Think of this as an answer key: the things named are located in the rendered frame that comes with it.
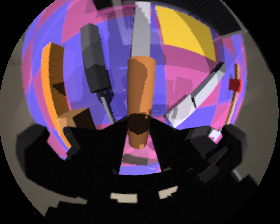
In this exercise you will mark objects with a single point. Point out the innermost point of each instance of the red cube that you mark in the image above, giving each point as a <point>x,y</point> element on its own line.
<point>235,84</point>

